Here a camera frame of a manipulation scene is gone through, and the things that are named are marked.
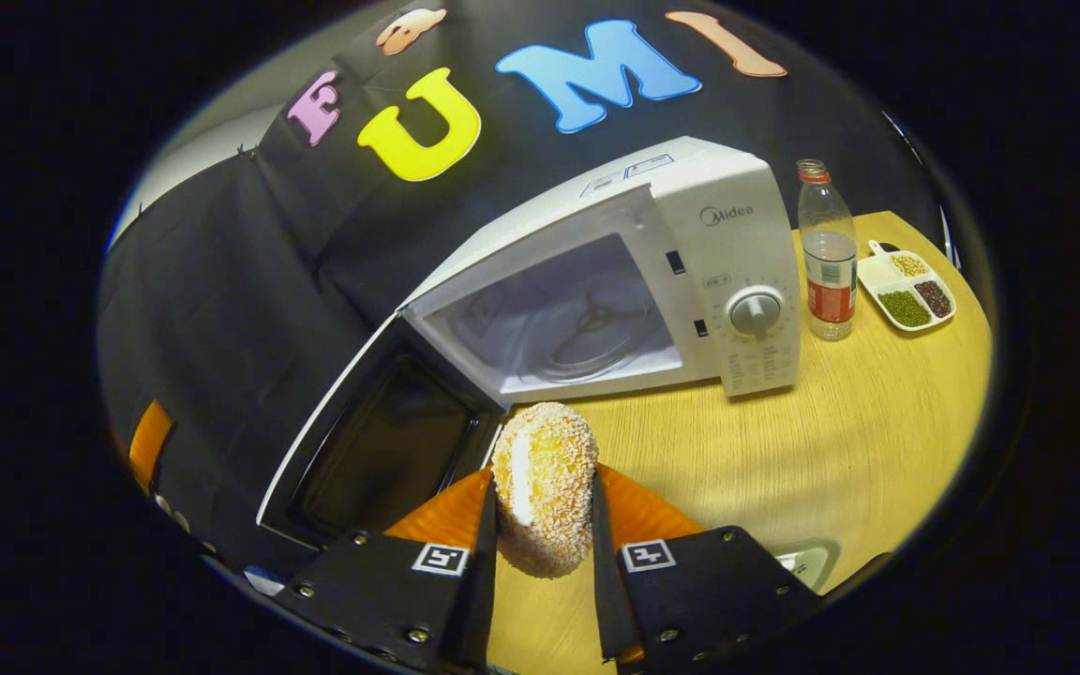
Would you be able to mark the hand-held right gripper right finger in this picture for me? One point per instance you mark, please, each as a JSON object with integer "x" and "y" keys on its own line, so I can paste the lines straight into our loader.
{"x": 607, "y": 600}

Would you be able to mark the white microwave oven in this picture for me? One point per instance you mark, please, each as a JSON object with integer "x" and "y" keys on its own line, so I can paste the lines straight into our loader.
{"x": 737, "y": 244}

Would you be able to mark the divided white dish of beans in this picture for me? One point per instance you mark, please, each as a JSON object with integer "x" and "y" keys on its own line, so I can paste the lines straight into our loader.
{"x": 906, "y": 291}

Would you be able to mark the sesame bread roll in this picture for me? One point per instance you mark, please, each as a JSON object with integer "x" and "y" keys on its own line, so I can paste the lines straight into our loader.
{"x": 545, "y": 487}

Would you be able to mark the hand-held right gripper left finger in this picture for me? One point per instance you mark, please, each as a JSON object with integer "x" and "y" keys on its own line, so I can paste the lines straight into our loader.
{"x": 476, "y": 619}

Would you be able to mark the clear plastic water bottle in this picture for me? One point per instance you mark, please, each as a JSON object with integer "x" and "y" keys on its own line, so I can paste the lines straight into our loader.
{"x": 828, "y": 272}

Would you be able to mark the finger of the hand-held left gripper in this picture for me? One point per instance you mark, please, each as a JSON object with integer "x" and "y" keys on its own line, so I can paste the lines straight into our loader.
{"x": 150, "y": 445}

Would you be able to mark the white square dotted plate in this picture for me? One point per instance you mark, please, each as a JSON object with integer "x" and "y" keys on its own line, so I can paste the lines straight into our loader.
{"x": 812, "y": 562}

